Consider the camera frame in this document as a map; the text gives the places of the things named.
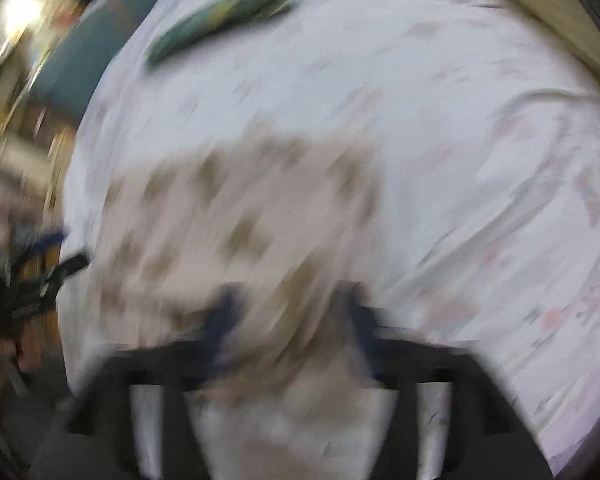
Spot person's left hand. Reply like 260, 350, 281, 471
0, 327, 37, 403

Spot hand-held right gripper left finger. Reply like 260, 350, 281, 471
67, 284, 248, 480

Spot pink bear print pants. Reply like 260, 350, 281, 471
94, 129, 397, 413

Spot white floral bed sheet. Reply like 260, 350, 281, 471
55, 0, 600, 480

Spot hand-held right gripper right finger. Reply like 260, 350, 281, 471
337, 282, 553, 480

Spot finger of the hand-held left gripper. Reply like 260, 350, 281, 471
24, 254, 92, 308
10, 230, 69, 272

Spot folded green patterned cloth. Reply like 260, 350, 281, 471
144, 0, 302, 69

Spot teal padded bed panel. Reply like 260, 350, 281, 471
29, 0, 172, 122

